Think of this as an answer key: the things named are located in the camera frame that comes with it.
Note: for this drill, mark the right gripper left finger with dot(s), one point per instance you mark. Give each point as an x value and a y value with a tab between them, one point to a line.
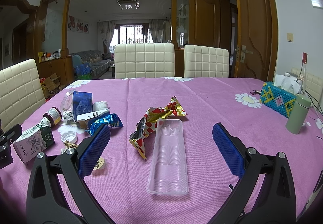
46	202

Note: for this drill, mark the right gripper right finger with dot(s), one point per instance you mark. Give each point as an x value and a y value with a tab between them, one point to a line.
265	191

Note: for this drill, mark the milk carton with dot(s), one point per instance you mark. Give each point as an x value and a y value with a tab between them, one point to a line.
34	140

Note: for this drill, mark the small jelly cup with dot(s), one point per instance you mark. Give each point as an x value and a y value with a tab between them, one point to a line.
100	164

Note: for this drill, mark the white bottle cap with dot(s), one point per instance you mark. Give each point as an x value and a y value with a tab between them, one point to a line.
69	136

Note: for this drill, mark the clear round plastic container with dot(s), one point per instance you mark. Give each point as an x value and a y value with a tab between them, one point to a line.
75	103

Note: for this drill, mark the blue foil wrapper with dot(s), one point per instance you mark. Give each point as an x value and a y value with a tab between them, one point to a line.
109	119

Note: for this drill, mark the clear plastic tray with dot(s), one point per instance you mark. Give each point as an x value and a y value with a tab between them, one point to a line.
168	173

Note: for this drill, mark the red gold snack wrapper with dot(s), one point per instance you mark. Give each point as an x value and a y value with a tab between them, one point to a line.
148	123

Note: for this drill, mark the white tissue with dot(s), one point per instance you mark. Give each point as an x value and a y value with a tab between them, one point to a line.
100	106

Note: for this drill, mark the cream chair left side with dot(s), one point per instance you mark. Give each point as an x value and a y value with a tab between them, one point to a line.
21	93

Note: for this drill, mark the cream chair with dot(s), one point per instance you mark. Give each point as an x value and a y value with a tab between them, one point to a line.
21	93
204	61
148	60

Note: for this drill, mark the cardboard boxes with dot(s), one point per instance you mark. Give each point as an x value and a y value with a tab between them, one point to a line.
51	85

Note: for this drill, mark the green thermos bottle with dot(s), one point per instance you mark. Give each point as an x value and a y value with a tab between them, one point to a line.
298	114

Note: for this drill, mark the colourful bag on floor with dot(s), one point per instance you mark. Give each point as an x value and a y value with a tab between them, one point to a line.
83	72

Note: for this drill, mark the pink floral tablecloth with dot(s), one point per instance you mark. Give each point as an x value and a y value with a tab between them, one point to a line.
120	186

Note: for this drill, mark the grey sofa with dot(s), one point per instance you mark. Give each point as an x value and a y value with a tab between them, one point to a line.
98	62

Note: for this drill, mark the wooden door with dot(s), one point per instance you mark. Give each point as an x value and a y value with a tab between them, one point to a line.
257	45

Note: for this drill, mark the cream chair far right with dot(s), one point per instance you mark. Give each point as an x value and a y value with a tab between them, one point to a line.
204	61

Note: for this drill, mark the cream chair far middle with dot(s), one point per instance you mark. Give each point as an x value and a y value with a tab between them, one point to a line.
148	60

